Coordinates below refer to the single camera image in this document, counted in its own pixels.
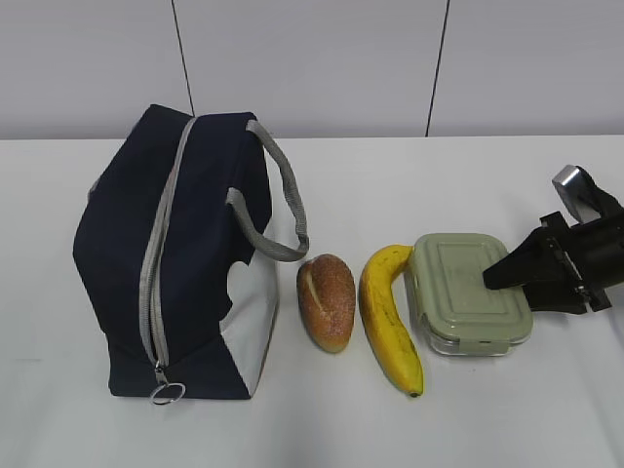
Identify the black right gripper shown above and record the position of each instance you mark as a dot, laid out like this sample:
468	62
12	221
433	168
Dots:
577	263

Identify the green lidded glass container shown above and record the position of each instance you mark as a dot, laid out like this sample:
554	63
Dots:
458	314

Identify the yellow banana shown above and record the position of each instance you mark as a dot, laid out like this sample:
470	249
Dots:
388	337

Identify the brown bread roll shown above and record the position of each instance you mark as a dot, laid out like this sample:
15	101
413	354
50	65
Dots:
327	300

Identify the navy insulated lunch bag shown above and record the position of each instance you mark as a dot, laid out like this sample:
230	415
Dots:
178	249

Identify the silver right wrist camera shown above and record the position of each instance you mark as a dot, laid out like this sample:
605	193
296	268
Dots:
579	193

